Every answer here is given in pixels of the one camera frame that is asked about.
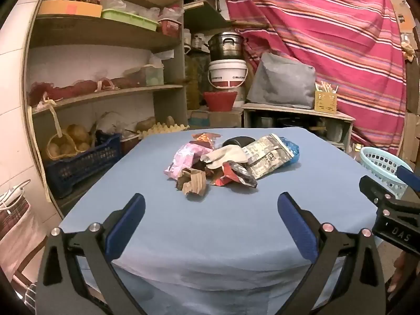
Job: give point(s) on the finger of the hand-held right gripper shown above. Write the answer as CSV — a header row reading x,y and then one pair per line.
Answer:
x,y
374,190
410,177

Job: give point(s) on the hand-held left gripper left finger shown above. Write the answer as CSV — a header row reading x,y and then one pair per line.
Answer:
x,y
128,223

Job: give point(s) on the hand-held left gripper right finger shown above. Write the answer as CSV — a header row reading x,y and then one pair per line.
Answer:
x,y
295,223

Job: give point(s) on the light blue plastic basket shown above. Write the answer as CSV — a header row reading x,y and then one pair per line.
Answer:
x,y
380,164

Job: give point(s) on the dark foil wrapper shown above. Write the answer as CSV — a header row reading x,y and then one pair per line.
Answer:
x,y
244,178

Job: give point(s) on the silver printed packet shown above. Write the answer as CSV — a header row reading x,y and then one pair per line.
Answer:
x,y
265,157

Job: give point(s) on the blue plastic wrapper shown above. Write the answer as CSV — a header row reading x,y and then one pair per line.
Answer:
x,y
293,149

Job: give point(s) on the brown paper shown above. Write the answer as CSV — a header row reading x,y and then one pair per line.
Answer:
x,y
197,183

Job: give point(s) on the red wrapper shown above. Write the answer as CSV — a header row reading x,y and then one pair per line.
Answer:
x,y
226,172

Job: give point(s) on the pink plastic wrapper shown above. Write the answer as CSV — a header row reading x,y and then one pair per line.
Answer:
x,y
183,157

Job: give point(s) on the beige wrapper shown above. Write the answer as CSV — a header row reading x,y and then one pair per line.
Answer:
x,y
226,156

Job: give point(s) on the black patterned wallet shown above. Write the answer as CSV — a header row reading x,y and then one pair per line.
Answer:
x,y
241,140

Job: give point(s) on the orange snack packet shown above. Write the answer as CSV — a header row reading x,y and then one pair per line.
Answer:
x,y
205,136

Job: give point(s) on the person's right hand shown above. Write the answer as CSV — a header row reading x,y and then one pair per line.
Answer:
x,y
398,272

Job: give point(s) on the blue tablecloth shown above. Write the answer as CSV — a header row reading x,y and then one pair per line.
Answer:
x,y
229,223

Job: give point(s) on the blue plastic crate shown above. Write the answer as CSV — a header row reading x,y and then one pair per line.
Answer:
x,y
82,167

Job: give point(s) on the yellow egg tray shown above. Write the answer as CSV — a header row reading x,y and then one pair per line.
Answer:
x,y
164,131

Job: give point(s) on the wicker basket of potatoes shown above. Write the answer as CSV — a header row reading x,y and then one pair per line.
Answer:
x,y
70,142

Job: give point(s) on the yellow utensil holder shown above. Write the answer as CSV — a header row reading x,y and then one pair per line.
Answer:
x,y
325,103

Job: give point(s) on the large potato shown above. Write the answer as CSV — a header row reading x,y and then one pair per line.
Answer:
x,y
146,124

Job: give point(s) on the small potato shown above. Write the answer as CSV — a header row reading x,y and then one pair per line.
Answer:
x,y
170,121

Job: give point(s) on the low wooden cabinet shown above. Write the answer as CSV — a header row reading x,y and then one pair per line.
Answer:
x,y
295,111

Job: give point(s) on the cardboard box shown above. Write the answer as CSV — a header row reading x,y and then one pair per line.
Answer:
x,y
213,118

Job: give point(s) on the grey fabric bag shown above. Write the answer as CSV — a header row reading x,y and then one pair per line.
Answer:
x,y
282,82

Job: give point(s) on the red woven bowl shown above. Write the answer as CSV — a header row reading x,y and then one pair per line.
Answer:
x,y
220,101

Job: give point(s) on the red mesh bag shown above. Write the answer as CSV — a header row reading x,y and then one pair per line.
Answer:
x,y
65,90

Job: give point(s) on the clear plastic container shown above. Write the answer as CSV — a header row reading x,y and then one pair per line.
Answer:
x,y
146,76

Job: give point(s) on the pink striped cloth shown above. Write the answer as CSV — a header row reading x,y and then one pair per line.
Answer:
x,y
328,39

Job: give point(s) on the white plastic bucket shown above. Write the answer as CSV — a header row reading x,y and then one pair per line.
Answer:
x,y
228,72

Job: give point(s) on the brown cardboard carton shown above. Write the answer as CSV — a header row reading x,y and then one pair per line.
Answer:
x,y
402,10

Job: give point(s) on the steel cooking pot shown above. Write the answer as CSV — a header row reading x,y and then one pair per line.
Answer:
x,y
226,46

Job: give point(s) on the wooden shelf unit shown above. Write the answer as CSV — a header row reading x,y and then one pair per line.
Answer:
x,y
98,34

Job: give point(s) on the red plastic container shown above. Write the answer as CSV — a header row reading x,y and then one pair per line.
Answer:
x,y
170,28

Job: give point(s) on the green plastic tray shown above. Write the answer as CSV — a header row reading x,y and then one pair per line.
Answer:
x,y
131,19

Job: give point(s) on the orange flat box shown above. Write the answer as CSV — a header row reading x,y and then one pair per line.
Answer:
x,y
69,9

